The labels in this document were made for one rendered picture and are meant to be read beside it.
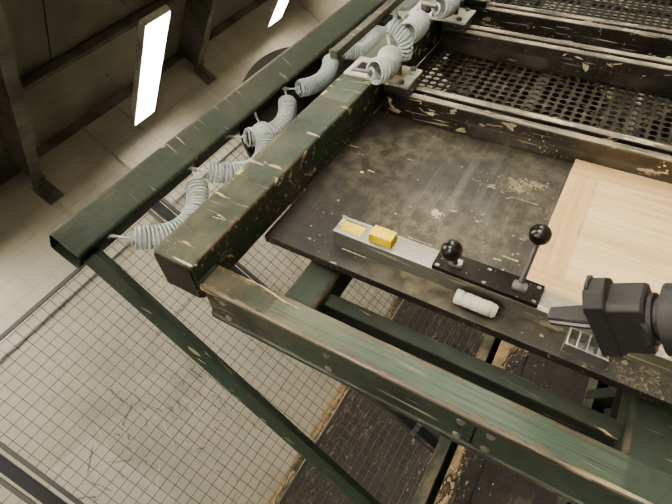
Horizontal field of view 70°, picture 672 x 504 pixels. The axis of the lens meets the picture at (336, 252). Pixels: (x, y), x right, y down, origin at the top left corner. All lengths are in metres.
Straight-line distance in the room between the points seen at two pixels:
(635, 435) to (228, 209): 0.82
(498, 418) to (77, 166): 5.64
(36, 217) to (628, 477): 5.57
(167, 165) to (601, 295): 1.20
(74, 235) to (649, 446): 1.30
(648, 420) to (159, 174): 1.29
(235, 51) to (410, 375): 6.80
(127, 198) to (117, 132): 4.87
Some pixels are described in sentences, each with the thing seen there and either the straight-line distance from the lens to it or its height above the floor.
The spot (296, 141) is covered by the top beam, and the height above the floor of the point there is 1.88.
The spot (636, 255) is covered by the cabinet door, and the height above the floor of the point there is 1.22.
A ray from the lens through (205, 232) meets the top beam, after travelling 0.97.
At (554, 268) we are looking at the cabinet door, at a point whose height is 1.32.
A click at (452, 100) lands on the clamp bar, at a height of 1.66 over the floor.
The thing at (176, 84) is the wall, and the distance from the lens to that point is 6.80.
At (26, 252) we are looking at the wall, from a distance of 5.72.
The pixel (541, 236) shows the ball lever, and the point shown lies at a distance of 0.88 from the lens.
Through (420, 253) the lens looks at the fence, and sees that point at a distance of 0.96.
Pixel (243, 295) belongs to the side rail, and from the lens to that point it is 0.91.
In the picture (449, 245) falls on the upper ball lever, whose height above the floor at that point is 1.54.
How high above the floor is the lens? 1.77
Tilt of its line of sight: 7 degrees down
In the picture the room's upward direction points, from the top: 48 degrees counter-clockwise
